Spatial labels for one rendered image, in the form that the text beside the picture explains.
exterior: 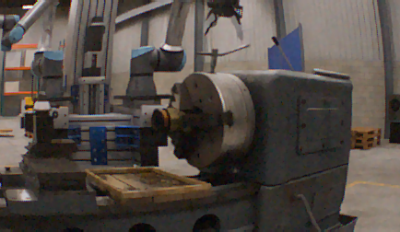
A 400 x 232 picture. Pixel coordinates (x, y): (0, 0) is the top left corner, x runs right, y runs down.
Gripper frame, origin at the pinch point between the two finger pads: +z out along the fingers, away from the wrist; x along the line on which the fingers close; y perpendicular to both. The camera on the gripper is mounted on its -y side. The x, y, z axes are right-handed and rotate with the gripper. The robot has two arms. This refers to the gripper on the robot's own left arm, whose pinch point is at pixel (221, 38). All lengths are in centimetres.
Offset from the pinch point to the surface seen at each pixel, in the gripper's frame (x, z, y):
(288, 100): -25.0, 17.7, 5.6
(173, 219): -10, 54, -32
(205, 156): -5.2, 38.4, -10.5
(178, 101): 6.5, 22.7, -11.6
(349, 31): 188, -103, 1114
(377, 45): 70, -76, 1070
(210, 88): -4.1, 16.8, -10.0
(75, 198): -3, 42, -66
